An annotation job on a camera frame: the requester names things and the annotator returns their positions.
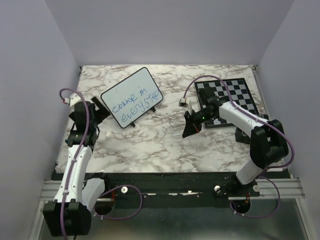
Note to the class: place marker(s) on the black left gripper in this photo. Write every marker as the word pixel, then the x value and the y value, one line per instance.
pixel 102 112

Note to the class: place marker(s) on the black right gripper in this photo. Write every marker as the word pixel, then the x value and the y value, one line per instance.
pixel 191 127

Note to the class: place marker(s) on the black framed whiteboard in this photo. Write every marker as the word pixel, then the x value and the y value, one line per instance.
pixel 132 97

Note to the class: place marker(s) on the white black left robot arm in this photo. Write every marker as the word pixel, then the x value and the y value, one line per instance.
pixel 70 211

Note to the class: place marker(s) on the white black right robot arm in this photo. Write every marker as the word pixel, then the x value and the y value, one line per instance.
pixel 266 138

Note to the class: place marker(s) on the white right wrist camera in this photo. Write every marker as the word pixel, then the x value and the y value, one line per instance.
pixel 184 103

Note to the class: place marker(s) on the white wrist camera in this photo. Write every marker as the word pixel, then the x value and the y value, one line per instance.
pixel 72 100
pixel 184 103

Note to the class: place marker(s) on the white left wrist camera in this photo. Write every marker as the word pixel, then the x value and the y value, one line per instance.
pixel 72 100

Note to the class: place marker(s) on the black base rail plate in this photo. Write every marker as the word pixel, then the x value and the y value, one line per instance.
pixel 171 190

